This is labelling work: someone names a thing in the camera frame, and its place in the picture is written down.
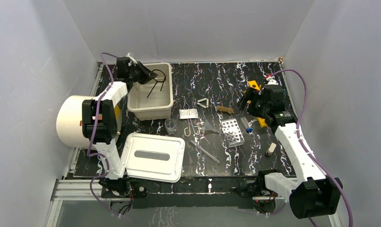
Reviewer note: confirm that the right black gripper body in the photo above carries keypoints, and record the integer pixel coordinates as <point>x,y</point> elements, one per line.
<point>256,107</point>

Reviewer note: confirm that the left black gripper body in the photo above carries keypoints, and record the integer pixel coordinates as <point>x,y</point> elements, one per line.
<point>142,74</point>

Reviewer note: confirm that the black wire tripod stand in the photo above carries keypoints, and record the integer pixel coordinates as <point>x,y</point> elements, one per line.
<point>158,81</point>

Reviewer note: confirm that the white clay triangle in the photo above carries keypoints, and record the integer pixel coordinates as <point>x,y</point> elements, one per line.
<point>204,103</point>

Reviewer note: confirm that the clear plastic funnel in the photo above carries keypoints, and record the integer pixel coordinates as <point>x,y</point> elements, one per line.
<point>210,128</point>

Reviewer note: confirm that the small glass beaker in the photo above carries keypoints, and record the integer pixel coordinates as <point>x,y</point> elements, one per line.
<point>171,126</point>

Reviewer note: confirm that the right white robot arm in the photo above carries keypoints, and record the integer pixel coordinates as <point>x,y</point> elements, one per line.
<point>313,194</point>

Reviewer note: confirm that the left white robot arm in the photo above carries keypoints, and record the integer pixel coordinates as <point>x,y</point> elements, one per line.
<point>99,123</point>

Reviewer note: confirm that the yellow test tube rack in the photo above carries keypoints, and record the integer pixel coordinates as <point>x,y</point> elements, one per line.
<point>254,85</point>

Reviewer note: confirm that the beige plastic bin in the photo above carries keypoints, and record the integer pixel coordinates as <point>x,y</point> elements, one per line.
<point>153,100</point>

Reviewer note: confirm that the blue capped vial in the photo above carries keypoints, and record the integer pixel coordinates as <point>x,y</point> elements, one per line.
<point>246,124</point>

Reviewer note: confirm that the metal perforated tube rack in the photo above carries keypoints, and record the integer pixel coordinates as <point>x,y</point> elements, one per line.
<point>232,133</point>

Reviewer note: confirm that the white bin lid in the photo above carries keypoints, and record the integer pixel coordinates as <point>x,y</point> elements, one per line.
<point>153,157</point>

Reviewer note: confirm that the white cylindrical centrifuge drum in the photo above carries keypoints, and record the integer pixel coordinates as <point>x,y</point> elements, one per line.
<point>69,122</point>

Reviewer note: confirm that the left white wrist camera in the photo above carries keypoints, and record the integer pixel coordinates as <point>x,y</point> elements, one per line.
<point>130,55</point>

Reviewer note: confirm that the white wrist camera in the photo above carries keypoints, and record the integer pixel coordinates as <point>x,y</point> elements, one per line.
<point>270,79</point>
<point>130,55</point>

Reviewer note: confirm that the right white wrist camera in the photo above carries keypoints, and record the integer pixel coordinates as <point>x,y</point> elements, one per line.
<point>270,79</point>

